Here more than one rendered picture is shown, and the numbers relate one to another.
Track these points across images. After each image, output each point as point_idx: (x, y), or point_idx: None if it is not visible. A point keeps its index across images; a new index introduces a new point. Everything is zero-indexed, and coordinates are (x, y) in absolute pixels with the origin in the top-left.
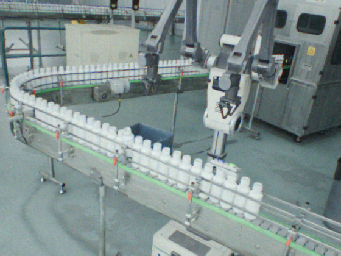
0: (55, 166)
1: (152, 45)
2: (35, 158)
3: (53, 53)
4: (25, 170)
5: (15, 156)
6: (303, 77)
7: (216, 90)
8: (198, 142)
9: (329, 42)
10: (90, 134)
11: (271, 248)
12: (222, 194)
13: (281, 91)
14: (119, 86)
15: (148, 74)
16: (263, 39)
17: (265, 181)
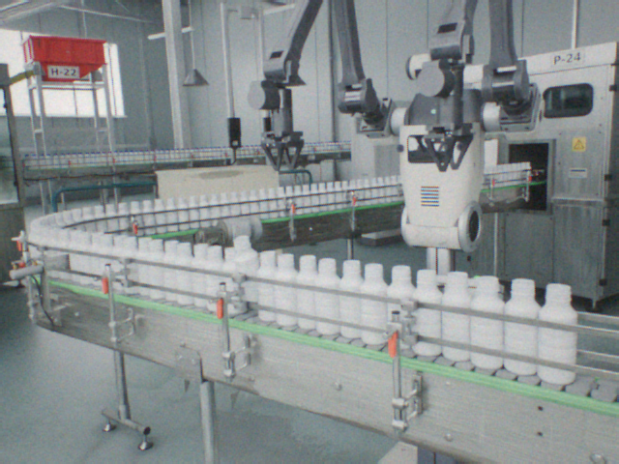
0: (134, 400)
1: (275, 68)
2: (99, 391)
3: None
4: (75, 415)
5: (61, 391)
6: (575, 192)
7: (418, 163)
8: None
9: (608, 124)
10: (172, 274)
11: None
12: (472, 333)
13: (539, 225)
14: (242, 226)
15: (275, 127)
16: (494, 28)
17: None
